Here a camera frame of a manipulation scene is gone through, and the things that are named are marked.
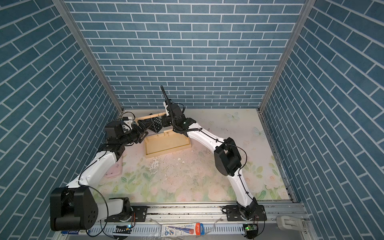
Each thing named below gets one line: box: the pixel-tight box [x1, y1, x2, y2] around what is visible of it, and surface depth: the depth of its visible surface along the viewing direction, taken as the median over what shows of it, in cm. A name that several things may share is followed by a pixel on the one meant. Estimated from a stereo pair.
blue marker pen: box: [61, 230, 79, 235], surface depth 69 cm
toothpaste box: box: [161, 223, 206, 237], surface depth 70 cm
